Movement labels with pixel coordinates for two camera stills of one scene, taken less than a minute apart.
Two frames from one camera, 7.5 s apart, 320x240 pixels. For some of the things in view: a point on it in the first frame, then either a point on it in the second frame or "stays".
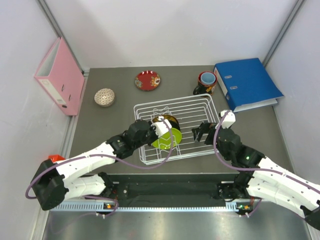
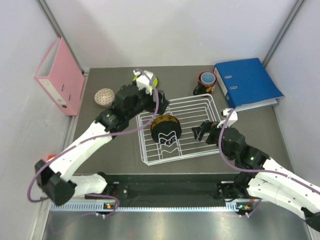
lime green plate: [164, 142] -> [155, 81]
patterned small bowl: [104, 97] stays
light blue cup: [208, 78] stays
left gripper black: [155, 136] -> [152, 105]
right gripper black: [204, 128] stays
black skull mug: [203, 88] stays
